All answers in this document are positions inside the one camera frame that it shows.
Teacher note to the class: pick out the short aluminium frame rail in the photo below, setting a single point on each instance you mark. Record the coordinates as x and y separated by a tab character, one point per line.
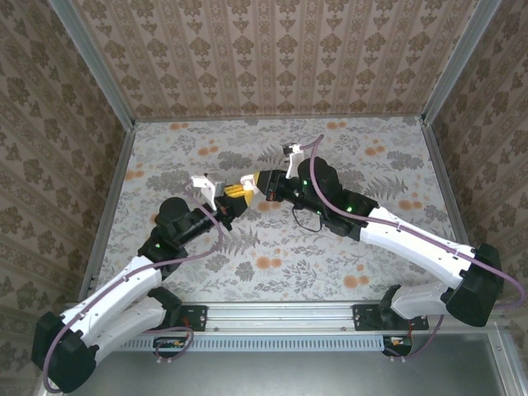
503	371

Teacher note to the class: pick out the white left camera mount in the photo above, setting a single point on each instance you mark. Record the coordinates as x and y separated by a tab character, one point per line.
204	185

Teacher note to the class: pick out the floral patterned table cover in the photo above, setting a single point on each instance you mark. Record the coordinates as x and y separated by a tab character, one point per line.
288	280

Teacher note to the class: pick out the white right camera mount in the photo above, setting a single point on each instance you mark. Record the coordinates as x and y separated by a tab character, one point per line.
295	165

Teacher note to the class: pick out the white earbud charging case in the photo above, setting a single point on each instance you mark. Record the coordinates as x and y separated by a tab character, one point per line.
248	181

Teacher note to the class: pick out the grey metal shelf plate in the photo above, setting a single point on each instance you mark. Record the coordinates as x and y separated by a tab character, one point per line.
288	375

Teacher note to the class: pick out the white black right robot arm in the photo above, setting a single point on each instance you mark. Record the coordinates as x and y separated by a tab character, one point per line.
412	243

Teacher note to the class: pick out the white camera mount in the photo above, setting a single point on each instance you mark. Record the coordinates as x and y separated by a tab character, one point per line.
204	185
295	165

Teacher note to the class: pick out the aluminium frame post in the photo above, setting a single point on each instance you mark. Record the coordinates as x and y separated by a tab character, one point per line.
90	62
462	57

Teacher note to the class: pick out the wide aluminium extrusion beam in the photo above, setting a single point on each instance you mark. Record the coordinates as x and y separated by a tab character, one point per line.
280	317

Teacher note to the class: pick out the black connector box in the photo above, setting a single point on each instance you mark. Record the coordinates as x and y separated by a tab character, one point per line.
398	344
173	344

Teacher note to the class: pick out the thin aluminium frame rail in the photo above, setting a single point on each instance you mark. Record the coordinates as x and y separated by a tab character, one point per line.
288	119

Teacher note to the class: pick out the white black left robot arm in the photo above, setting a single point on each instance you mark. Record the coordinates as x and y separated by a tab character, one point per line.
111	288

